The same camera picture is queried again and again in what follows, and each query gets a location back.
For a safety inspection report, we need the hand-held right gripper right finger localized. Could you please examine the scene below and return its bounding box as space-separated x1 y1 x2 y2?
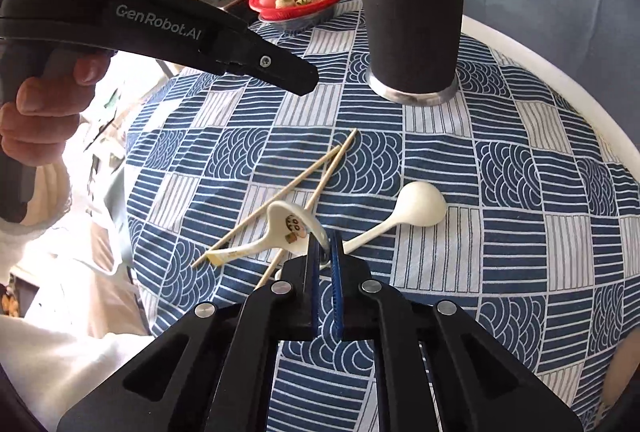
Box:
327 229 585 432

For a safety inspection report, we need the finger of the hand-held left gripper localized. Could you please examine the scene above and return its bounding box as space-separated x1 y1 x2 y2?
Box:
212 24 321 97

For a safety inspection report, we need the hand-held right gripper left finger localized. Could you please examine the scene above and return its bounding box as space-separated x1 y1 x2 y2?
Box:
56 232 322 432

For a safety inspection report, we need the person's left hand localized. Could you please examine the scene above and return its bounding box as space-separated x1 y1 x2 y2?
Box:
0 51 112 169

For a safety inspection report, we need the printed spoon with yellow handle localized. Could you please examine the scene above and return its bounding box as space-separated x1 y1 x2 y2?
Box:
206 200 332 269

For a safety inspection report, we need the bamboo chopstick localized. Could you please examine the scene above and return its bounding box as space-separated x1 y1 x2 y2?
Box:
191 145 342 269
254 128 359 290

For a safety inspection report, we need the black cylindrical utensil holder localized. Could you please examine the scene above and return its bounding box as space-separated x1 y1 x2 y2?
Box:
354 0 466 105

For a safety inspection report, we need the red fruit bowl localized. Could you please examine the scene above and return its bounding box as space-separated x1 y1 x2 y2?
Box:
248 0 347 34

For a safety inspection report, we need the blue patterned tablecloth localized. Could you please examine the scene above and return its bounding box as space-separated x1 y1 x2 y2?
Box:
120 0 640 432

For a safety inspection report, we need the person's left forearm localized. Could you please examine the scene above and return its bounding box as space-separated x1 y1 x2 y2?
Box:
0 157 76 263

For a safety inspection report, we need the plain white ceramic spoon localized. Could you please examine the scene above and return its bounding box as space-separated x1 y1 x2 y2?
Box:
345 181 448 255

